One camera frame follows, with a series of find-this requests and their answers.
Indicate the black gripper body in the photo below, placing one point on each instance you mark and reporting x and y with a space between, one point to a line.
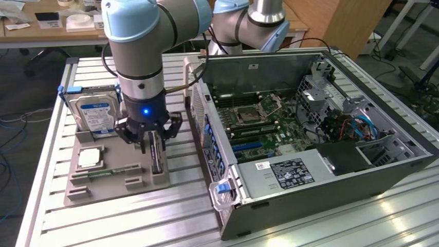
136 108

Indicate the green graphics card black fan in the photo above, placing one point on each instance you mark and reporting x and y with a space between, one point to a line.
156 159

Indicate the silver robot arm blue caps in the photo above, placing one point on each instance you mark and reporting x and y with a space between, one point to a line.
136 51

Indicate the grey parts rack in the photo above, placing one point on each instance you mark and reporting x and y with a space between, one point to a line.
116 157

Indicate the hard disk blue label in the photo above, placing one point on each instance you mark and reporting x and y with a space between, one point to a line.
96 115

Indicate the silver CPU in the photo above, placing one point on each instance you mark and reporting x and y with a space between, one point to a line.
90 157

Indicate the thin socket locking lever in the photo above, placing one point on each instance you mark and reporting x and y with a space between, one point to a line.
234 101

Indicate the black expansion slot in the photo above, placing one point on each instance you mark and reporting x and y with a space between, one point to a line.
244 142

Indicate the CPU socket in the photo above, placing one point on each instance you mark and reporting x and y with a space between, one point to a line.
247 115

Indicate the blue expansion slot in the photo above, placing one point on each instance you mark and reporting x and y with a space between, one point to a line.
247 147

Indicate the blue case latch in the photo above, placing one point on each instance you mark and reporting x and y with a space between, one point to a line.
223 187

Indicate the silver socket cover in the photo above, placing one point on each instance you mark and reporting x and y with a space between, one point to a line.
271 97

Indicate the silver power supply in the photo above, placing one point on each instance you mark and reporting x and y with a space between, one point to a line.
254 185

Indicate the small white box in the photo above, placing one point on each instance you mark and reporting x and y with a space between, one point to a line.
98 25

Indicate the silver chipset heatsink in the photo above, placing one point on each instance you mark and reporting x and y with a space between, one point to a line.
287 150

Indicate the green motherboard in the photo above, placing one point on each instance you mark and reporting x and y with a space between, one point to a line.
291 136

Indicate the black office chair base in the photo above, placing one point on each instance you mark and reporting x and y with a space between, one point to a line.
34 59

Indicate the white box with tape roll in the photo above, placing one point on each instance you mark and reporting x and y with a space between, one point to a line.
80 27

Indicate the white box black top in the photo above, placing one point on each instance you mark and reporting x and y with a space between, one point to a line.
50 24

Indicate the silver perforated disk bay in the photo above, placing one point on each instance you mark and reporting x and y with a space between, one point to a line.
319 108

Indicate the wooden desk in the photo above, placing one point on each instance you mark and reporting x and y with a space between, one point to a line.
20 34

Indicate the white tape roll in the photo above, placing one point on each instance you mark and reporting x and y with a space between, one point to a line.
64 3

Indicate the white paper label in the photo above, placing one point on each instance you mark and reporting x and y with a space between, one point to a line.
17 26

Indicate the open black PC case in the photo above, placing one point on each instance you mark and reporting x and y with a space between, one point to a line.
308 205

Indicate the clear plastic bag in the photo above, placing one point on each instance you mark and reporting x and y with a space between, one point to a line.
13 13

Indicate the wooden cabinet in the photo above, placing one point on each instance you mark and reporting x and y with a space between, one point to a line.
360 25

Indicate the white desk frame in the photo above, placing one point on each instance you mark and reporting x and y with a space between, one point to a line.
428 60

